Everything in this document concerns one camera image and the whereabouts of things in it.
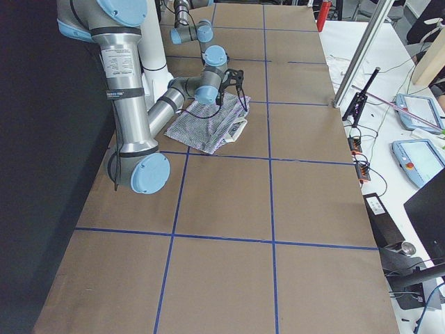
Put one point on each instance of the metal cup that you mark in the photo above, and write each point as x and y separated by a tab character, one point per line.
407	248

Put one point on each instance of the near teach pendant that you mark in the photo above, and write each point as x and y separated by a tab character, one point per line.
419	159

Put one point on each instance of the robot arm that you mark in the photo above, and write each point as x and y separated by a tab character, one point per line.
143	94
186	30

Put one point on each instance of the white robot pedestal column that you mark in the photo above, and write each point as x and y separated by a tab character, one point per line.
150	47

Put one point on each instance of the teach pendant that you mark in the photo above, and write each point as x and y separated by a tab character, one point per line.
420	106
419	159

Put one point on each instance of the far teach pendant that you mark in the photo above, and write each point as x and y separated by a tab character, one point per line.
420	106

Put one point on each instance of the long metal rod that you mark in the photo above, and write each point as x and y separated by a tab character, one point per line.
407	112

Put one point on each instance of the black box with label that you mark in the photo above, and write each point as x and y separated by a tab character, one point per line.
384	229

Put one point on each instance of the orange black connector strip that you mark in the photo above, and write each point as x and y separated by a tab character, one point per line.
362	165

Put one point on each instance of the seated person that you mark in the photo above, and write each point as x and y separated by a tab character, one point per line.
422	32

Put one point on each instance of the striped polo shirt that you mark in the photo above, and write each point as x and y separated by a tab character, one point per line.
208	127

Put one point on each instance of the black stand with clamp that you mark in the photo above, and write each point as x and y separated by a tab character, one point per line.
357	104

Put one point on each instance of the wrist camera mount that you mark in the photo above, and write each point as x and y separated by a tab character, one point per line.
233	78

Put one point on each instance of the black monitor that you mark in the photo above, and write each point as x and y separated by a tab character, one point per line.
425	210

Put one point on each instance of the red cylinder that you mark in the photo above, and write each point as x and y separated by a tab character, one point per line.
322	15

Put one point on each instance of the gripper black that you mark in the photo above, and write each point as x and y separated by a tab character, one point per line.
219	99

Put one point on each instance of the aluminium frame post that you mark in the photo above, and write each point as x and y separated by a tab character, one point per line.
376	21

